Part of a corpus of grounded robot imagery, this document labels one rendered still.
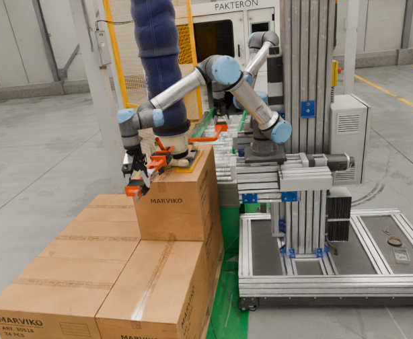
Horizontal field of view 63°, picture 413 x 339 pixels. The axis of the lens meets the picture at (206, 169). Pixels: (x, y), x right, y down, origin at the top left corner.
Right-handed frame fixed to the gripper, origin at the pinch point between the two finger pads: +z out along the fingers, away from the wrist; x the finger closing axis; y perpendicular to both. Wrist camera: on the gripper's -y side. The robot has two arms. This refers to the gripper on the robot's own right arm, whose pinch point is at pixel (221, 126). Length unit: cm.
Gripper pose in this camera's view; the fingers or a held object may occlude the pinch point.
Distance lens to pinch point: 230.8
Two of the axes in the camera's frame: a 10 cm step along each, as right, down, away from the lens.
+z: 1.0, 9.1, 4.0
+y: -1.9, 4.1, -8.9
